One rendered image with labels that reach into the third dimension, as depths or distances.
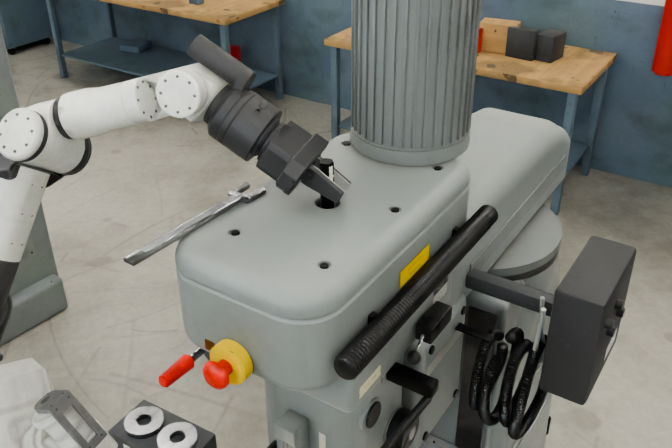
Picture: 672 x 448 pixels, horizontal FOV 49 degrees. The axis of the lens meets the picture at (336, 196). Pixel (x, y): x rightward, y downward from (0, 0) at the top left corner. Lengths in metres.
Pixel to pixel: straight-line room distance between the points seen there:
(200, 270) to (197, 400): 2.56
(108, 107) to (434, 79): 0.48
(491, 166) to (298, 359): 0.70
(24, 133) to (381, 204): 0.52
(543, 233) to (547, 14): 3.79
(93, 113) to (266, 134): 0.26
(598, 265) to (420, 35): 0.49
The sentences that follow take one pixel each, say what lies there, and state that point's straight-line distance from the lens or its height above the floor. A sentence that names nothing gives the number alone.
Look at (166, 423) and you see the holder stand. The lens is 1.82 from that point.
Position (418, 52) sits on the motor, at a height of 2.08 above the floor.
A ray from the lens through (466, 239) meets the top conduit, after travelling 1.16.
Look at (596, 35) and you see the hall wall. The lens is 5.30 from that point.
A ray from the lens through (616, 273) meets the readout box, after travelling 1.28.
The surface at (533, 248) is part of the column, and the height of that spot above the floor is 1.56.
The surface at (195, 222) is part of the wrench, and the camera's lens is 1.03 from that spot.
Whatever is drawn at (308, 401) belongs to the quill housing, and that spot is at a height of 1.58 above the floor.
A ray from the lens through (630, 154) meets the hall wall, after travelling 5.50.
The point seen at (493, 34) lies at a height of 1.00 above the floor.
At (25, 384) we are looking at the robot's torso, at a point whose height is 1.64.
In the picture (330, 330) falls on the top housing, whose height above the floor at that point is 1.83.
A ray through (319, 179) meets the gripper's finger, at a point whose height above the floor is 1.94.
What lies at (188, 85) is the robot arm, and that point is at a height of 2.07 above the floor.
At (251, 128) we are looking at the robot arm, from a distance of 1.02.
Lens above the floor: 2.42
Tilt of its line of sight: 29 degrees down
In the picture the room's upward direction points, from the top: straight up
